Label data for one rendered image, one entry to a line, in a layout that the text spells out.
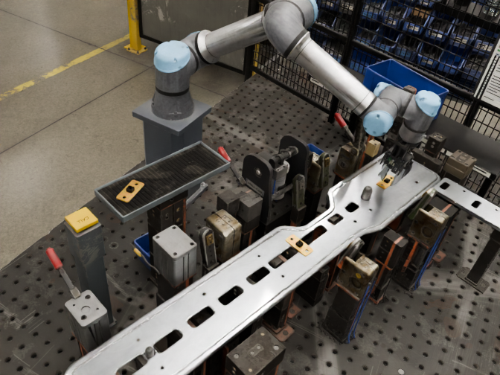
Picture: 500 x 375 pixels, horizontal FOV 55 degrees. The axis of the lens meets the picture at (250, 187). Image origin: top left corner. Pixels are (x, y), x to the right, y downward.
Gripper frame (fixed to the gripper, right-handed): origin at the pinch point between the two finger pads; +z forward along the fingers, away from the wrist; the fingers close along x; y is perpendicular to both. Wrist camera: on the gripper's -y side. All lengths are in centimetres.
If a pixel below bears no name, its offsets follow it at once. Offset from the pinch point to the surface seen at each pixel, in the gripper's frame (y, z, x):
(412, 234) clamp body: 9.3, 6.8, 17.2
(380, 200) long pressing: 9.7, 1.8, 2.8
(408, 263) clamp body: 9.1, 18.7, 21.2
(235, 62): -148, 97, -184
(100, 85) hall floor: -66, 128, -253
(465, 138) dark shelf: -44.6, -2.5, 9.9
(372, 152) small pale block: -7.8, -0.1, -11.3
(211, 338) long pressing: 86, 3, -3
